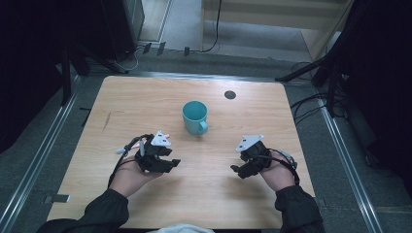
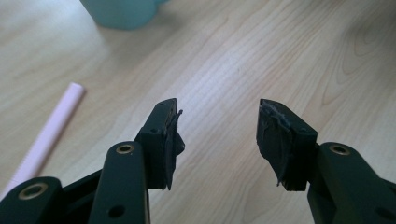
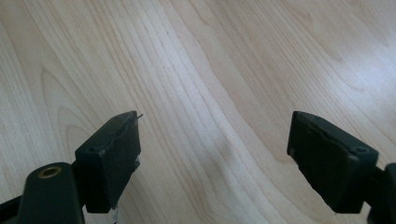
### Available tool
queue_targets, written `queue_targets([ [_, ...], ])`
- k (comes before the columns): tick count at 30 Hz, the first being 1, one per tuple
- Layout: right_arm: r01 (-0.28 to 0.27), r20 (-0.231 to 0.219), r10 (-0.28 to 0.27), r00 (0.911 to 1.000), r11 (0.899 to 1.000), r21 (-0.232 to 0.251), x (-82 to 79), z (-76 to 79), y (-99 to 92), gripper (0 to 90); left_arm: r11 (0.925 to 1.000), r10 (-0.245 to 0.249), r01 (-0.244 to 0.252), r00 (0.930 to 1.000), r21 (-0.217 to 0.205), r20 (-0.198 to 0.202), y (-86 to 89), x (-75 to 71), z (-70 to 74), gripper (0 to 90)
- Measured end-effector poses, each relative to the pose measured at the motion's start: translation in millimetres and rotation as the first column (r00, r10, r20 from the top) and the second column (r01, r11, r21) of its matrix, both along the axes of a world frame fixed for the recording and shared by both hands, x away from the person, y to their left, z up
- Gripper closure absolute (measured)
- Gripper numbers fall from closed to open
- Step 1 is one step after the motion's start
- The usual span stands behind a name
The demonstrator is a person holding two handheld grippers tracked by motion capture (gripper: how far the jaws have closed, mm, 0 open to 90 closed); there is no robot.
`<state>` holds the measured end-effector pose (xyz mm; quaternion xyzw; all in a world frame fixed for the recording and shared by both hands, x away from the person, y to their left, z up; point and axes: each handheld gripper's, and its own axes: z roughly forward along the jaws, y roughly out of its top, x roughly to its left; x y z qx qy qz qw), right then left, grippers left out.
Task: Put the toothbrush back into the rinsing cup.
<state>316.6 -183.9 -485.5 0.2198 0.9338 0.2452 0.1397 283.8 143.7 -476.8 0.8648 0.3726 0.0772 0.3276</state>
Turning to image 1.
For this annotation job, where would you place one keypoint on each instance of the grey floor bracket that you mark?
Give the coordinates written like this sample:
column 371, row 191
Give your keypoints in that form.
column 57, row 198

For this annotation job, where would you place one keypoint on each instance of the wooden shelf unit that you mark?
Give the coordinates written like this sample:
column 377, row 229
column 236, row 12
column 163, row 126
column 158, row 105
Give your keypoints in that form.
column 275, row 22

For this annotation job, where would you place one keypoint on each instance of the black round table grommet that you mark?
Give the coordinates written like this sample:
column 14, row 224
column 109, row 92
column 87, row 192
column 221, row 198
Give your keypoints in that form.
column 230, row 94

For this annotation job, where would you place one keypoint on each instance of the person's left hand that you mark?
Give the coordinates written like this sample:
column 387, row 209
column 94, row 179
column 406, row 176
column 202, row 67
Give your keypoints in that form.
column 130, row 176

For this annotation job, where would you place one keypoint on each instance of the black metal stand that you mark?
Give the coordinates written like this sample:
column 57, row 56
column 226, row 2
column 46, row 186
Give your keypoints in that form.
column 327, row 81
column 66, row 74

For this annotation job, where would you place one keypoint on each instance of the teal mug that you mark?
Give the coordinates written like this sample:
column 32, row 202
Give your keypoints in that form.
column 195, row 117

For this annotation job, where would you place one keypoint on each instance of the person's right hand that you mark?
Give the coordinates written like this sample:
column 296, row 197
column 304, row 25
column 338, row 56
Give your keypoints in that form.
column 280, row 171

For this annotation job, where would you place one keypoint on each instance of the person's light clothing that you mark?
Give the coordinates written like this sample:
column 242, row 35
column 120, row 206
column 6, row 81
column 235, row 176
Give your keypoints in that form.
column 180, row 228

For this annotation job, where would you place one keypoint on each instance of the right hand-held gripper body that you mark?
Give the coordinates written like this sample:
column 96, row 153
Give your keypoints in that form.
column 254, row 155

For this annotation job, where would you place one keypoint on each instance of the aluminium floor rail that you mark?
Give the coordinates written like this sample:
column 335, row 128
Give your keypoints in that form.
column 351, row 168
column 35, row 161

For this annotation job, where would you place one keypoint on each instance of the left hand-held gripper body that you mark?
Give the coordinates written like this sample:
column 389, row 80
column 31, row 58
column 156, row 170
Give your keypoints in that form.
column 154, row 154

